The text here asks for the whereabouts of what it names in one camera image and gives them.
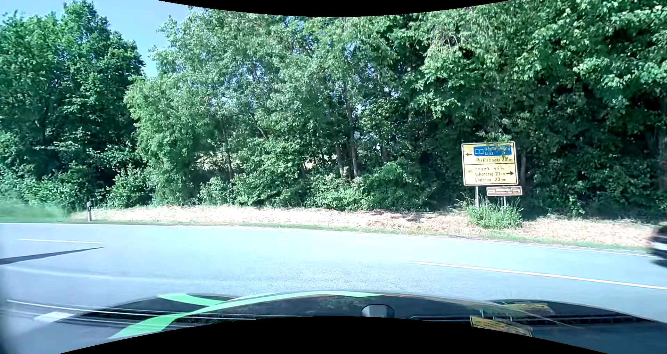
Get dry grass verge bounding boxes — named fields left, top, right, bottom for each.
left=0, top=200, right=658, bottom=250

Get wood of green trees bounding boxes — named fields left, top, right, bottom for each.
left=0, top=0, right=667, bottom=222

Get grey asphalt road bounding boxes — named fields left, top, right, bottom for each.
left=0, top=223, right=667, bottom=354

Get car's own bonnet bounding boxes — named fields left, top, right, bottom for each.
left=78, top=290, right=658, bottom=340

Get yellow direction road sign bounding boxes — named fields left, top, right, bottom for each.
left=461, top=141, right=523, bottom=210

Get road markings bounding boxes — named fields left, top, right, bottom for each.
left=0, top=222, right=667, bottom=323

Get vehicle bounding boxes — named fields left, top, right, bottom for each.
left=649, top=226, right=667, bottom=267

